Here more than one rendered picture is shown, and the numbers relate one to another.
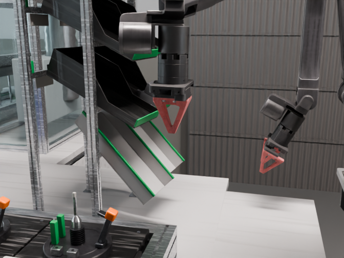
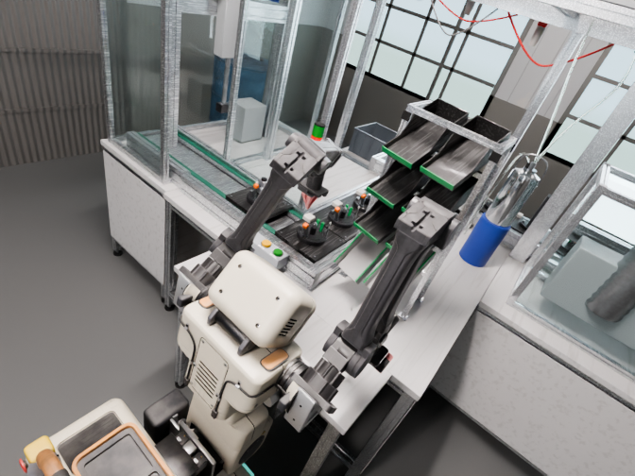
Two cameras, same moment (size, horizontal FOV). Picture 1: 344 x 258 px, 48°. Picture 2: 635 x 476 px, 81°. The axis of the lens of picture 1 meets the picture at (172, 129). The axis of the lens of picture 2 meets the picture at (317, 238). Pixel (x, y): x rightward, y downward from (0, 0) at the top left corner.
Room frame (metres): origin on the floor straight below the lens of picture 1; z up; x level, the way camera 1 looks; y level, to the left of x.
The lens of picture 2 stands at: (1.12, -1.15, 1.96)
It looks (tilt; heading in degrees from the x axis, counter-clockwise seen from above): 35 degrees down; 105
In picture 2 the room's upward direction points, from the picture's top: 18 degrees clockwise
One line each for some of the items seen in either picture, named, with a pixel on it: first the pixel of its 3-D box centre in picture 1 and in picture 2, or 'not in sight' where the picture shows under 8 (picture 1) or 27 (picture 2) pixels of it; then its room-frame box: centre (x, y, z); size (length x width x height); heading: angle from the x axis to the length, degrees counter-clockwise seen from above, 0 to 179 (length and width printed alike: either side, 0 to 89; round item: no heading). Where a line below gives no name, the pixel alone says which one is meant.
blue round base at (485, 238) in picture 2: not in sight; (484, 240); (1.49, 0.85, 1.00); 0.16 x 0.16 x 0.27
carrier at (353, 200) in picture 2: not in sight; (368, 199); (0.83, 0.67, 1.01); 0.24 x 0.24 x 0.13; 77
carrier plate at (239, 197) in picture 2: not in sight; (260, 201); (0.40, 0.28, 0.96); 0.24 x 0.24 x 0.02; 77
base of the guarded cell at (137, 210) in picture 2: not in sight; (223, 196); (-0.21, 0.88, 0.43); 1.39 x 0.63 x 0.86; 77
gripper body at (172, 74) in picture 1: (173, 72); (315, 181); (0.74, 0.00, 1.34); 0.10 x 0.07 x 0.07; 167
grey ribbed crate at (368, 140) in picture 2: not in sight; (387, 148); (0.58, 2.34, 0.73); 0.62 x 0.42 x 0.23; 167
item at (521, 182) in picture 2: not in sight; (516, 190); (1.49, 0.85, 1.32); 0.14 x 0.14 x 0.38
